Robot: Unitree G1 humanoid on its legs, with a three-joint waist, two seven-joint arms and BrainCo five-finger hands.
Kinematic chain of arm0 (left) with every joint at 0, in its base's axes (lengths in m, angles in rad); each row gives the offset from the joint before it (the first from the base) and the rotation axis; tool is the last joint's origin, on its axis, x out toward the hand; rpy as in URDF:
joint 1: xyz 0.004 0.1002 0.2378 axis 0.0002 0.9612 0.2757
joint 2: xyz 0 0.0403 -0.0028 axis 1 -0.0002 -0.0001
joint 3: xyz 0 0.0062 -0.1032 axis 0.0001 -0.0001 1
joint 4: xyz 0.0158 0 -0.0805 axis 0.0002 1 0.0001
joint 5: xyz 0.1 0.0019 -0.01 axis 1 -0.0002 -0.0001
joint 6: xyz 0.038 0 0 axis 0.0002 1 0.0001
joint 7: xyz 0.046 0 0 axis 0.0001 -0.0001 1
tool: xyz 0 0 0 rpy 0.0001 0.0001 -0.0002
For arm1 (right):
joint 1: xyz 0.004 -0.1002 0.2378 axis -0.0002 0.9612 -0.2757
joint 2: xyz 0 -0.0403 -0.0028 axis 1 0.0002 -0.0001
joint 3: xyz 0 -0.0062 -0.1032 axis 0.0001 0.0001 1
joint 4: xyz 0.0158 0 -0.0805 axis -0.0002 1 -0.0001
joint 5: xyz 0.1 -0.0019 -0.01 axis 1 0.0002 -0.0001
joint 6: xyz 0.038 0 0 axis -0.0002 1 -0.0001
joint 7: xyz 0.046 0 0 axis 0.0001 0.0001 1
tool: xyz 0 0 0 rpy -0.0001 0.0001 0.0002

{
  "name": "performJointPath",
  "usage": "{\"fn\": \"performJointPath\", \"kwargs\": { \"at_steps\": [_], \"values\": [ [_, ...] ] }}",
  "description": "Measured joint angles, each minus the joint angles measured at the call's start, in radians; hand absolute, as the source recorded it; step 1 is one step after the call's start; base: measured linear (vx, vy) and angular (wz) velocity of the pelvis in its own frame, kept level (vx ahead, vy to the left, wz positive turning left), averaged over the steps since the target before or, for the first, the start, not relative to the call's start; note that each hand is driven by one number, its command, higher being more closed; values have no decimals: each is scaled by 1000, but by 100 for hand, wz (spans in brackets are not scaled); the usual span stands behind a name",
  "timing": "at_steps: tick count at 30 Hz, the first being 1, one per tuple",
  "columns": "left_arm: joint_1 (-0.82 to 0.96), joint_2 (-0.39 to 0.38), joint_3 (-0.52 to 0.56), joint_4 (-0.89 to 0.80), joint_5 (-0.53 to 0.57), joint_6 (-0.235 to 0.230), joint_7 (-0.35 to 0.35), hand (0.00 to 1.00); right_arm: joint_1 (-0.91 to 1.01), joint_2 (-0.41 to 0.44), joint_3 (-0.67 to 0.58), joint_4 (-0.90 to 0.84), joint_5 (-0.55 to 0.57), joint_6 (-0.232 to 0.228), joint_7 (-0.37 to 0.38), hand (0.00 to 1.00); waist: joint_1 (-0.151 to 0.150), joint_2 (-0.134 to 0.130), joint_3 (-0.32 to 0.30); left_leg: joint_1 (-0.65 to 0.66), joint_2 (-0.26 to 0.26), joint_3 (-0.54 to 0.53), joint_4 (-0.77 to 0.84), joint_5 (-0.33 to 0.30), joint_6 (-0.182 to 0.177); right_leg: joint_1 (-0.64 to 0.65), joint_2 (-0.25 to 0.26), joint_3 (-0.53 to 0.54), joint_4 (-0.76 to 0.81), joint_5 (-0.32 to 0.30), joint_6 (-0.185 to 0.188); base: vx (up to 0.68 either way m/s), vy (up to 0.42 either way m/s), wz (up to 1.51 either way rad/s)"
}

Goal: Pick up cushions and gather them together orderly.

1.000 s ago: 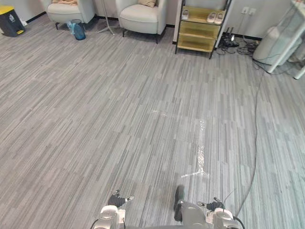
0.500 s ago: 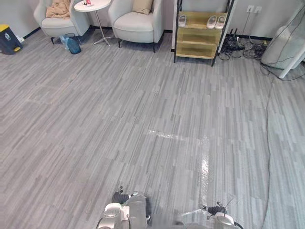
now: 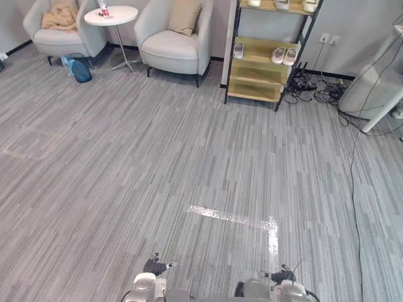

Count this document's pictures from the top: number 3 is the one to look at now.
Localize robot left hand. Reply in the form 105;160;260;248
143;252;179;276

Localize beige crumpled blanket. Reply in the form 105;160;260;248
41;0;79;33

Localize white wall socket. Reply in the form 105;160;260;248
319;33;341;45

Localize grey computer tower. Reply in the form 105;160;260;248
338;64;403;121

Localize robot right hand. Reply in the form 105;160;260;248
270;263;297;284

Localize grey armchair with cushion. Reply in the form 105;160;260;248
133;0;215;88

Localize black frame wooden shoe rack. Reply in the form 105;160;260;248
224;0;324;113

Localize tangled black cables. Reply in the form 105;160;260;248
284;70;350;106

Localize grey armchair with blanket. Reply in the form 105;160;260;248
22;0;107;67

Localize beige square cushion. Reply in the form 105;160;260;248
167;0;203;37

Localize round white side table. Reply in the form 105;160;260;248
84;5;142;74

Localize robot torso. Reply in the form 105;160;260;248
163;288;243;302

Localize blue translucent water jug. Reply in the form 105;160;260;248
71;59;93;84

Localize long black floor cable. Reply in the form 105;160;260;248
338;103;375;302

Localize black router with antennas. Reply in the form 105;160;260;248
288;62;310;92

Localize white desk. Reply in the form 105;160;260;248
361;23;403;134

